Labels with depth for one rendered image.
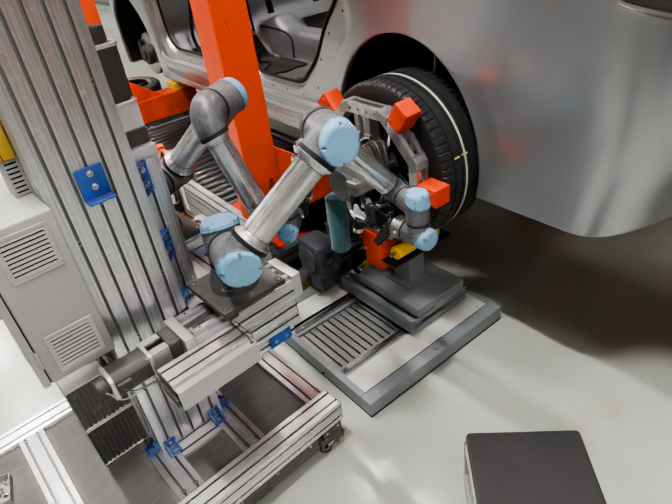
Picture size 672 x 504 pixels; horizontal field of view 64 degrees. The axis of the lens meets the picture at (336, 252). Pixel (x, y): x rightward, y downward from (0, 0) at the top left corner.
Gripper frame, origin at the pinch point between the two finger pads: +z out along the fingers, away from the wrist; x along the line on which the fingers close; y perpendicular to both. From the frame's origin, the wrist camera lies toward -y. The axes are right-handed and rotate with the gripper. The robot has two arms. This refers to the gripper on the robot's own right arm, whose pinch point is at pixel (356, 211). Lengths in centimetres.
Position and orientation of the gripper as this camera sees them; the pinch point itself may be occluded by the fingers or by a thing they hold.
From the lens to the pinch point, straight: 194.2
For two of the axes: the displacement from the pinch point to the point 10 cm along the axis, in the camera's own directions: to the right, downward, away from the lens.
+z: -6.4, -3.7, 6.7
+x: -7.6, 4.2, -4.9
